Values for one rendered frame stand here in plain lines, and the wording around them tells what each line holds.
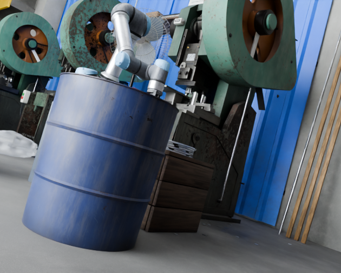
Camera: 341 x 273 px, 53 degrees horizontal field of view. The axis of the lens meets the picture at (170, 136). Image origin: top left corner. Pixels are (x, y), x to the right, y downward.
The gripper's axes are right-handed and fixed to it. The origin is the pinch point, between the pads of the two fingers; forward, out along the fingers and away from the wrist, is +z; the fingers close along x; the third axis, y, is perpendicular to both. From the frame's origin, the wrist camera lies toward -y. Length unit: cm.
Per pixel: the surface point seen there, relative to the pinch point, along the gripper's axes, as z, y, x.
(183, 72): -53, -58, 47
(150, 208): 31.4, 23.8, 2.5
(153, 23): -106, -133, 47
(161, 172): 15.6, 24.2, 2.7
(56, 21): -194, -566, 32
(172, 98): -32, -53, 42
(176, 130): -9.2, -28.1, 36.2
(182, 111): -21, -28, 37
